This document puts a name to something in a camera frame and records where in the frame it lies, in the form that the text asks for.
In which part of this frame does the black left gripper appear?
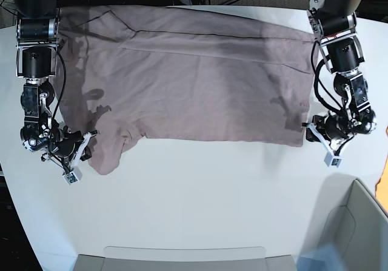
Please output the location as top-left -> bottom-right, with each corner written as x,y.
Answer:
306,115 -> 349,143

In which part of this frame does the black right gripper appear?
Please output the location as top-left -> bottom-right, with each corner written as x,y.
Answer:
42,129 -> 92,165

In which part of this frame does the mauve pink T-shirt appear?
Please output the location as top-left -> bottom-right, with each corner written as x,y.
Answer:
54,5 -> 314,175

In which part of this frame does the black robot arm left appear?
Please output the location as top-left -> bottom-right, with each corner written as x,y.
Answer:
307,0 -> 376,142

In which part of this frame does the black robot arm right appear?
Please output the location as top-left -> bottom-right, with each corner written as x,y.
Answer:
14,0 -> 96,172

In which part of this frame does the orange object at right edge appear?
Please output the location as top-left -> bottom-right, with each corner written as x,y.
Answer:
374,124 -> 388,198

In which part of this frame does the grey bin at right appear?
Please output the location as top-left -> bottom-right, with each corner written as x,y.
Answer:
319,179 -> 387,270

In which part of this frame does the grey bin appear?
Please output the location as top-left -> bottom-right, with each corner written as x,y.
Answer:
73,246 -> 296,270
319,179 -> 387,270

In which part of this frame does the grey bin at bottom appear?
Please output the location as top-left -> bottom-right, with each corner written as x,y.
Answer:
73,246 -> 296,270

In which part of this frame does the blue translucent object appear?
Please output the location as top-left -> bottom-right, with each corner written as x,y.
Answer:
294,244 -> 346,271

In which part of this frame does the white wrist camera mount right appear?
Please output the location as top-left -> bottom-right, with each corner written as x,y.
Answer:
62,130 -> 98,185

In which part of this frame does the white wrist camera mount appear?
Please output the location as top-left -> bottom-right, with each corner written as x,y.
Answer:
302,122 -> 355,167
62,130 -> 98,185

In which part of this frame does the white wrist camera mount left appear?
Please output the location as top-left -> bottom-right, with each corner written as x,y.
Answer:
302,122 -> 355,167

